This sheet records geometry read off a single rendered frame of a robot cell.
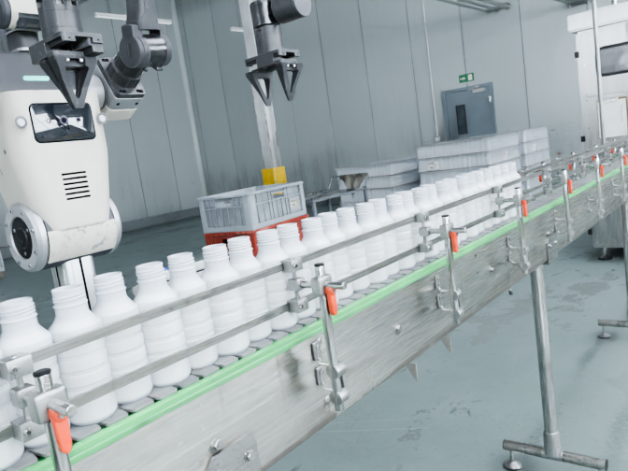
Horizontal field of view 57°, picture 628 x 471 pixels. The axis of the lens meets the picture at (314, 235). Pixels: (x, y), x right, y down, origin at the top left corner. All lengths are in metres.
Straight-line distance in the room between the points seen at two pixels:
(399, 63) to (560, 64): 3.17
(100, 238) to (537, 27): 10.51
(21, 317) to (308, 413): 0.49
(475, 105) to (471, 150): 4.28
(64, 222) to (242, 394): 0.68
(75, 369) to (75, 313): 0.07
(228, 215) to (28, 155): 2.22
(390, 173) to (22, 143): 7.08
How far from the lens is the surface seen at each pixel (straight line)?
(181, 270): 0.85
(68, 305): 0.75
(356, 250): 1.14
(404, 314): 1.24
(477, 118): 11.76
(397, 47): 12.61
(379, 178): 8.29
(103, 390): 0.76
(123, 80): 1.58
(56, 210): 1.39
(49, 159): 1.40
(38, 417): 0.65
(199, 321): 0.85
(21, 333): 0.73
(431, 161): 7.76
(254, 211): 3.41
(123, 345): 0.79
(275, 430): 0.95
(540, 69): 11.42
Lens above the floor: 1.28
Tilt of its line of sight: 8 degrees down
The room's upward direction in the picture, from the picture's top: 8 degrees counter-clockwise
